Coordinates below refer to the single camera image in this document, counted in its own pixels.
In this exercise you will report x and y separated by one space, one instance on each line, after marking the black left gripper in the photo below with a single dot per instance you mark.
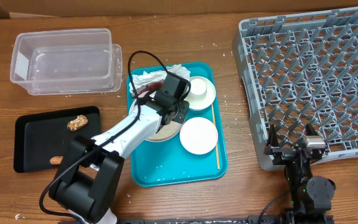
181 117

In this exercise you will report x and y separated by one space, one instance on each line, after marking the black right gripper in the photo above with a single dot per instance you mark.
281 155

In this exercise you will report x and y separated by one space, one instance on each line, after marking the red snack wrapper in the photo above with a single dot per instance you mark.
148 87

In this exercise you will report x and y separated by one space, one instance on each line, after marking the large white plate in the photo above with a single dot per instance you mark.
166 132

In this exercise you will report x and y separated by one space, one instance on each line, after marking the white napkin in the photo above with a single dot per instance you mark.
160 75

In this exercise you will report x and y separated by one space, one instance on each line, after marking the brown food chunk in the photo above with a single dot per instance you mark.
78 123

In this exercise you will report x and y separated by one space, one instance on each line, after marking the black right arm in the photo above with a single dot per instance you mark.
311 195

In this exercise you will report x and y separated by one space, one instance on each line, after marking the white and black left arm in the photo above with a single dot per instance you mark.
88 176

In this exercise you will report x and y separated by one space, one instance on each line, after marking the grey dishwasher rack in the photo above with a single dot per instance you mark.
301 69

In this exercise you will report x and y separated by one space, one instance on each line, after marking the teal serving tray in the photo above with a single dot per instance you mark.
168 162

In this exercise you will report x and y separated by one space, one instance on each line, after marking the white cup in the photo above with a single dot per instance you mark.
198 87

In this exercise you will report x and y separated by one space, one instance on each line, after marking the white bowl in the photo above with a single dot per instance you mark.
198 103

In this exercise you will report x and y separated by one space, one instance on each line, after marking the small white plate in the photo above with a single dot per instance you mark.
199 135

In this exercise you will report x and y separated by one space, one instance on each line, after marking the wooden chopstick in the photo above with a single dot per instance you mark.
216 146

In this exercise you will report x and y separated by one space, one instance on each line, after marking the clear plastic storage bin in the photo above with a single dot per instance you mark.
67 62

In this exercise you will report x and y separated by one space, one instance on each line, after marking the black plastic tray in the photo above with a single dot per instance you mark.
40 137

